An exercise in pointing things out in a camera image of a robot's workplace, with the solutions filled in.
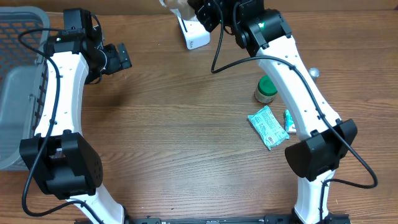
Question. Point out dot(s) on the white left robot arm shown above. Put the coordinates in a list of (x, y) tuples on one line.
[(60, 160)]

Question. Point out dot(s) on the teal tissue pack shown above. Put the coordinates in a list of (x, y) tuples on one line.
[(289, 125)]

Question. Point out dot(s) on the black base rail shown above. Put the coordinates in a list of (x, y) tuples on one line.
[(217, 221)]

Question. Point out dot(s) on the brown snack pouch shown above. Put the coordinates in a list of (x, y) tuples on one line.
[(180, 8)]

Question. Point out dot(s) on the teal snack packet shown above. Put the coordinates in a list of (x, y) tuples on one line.
[(268, 127)]

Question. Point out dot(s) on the yellow dish soap bottle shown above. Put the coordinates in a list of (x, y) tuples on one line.
[(314, 73)]

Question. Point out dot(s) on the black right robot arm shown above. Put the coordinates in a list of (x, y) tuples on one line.
[(324, 138)]

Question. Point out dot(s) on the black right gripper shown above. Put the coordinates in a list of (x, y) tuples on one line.
[(206, 16)]

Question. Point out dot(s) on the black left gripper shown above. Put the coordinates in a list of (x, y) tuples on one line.
[(117, 64)]

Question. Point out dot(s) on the grey plastic basket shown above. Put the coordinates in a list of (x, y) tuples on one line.
[(24, 78)]

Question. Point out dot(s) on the green lid jar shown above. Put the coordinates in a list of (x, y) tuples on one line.
[(266, 90)]

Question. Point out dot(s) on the white barcode scanner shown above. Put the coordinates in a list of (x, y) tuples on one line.
[(194, 33)]

